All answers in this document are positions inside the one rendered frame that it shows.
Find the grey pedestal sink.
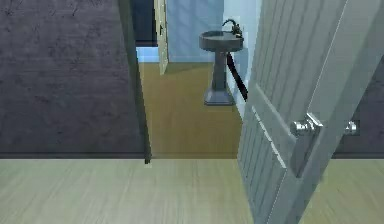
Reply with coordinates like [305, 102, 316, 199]
[199, 30, 245, 107]

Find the grey panelled room door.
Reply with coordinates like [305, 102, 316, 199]
[236, 0, 384, 224]

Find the dark sink faucet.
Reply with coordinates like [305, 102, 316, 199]
[221, 18, 243, 38]

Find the silver door handle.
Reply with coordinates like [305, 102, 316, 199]
[290, 113, 324, 138]
[344, 120, 360, 136]

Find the cream room door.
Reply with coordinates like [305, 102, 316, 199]
[153, 0, 170, 76]

